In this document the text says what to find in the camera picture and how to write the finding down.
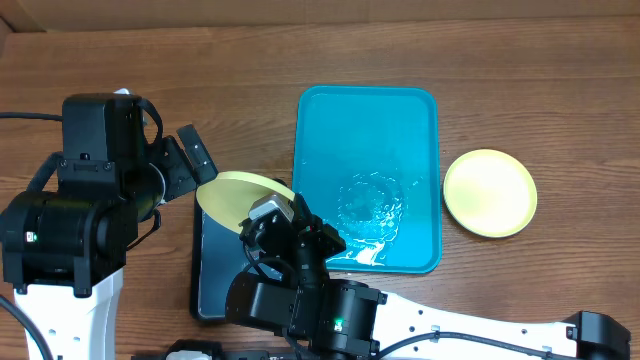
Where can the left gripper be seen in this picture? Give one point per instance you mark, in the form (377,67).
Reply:
(184,178)

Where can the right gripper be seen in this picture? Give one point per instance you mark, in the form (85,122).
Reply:
(323,233)

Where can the yellow-green plate top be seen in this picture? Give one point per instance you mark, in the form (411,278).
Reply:
(228,198)

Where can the yellow-green plate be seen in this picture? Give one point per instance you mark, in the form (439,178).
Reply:
(228,198)
(490,193)

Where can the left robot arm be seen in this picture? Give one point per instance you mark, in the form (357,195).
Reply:
(66,237)

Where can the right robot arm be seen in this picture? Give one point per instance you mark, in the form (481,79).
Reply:
(325,318)

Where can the black rectangular tray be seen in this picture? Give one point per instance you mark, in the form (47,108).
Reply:
(217,259)

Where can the teal plastic tray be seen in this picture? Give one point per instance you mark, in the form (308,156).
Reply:
(367,161)

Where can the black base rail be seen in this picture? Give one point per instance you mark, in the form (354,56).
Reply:
(208,350)

